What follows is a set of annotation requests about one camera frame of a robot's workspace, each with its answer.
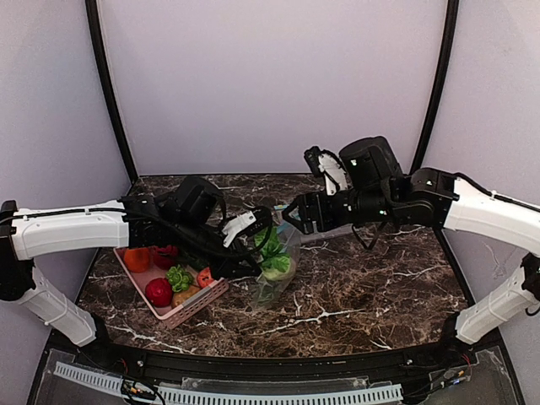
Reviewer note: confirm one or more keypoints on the black frame post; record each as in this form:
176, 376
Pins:
104, 73
443, 62

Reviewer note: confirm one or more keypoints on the red toy fruit front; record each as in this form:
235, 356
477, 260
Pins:
158, 292

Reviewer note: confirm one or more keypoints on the white slotted cable duct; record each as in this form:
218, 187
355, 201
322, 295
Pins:
200, 391

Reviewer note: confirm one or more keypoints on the black front rail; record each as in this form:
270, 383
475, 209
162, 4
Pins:
415, 367

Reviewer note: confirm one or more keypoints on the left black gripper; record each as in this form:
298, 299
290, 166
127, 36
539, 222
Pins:
235, 261

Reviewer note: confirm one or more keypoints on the pink perforated plastic basket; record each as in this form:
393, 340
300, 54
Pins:
172, 317

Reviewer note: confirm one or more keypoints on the green toy leafy vegetable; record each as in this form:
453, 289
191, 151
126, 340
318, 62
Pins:
273, 247

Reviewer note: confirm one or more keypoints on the left black frame post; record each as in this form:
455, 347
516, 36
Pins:
104, 73

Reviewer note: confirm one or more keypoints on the orange toy fruit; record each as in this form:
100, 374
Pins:
137, 260

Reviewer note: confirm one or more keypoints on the right black frame post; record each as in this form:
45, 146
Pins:
443, 62

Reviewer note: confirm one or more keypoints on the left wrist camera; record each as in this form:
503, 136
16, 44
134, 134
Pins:
248, 223

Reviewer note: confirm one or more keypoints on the green toy bell pepper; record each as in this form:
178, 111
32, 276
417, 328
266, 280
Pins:
179, 279

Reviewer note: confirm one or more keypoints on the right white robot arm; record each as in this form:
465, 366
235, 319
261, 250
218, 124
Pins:
365, 184

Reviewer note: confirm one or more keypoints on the red toy fruit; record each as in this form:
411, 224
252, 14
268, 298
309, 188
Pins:
158, 292
164, 257

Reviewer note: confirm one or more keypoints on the red toy tomato right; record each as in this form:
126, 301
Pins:
204, 278

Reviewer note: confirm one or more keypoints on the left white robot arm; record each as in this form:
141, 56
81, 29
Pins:
193, 217

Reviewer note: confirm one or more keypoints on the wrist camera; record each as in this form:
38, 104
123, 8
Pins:
248, 223
325, 164

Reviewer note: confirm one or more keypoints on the red toy fruit left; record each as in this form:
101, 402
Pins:
164, 257

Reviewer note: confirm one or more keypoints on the green toy chili pepper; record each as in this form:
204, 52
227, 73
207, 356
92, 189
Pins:
267, 295

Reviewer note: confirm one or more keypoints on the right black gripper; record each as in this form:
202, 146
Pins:
312, 211

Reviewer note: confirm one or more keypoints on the brown toy potato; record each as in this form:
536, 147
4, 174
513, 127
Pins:
179, 298

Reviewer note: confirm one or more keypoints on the white toy radish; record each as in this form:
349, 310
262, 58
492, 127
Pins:
278, 268

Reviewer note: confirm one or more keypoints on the clear zip bag blue zipper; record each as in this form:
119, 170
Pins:
293, 249

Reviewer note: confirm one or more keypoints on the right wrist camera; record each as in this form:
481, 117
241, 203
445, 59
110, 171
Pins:
325, 164

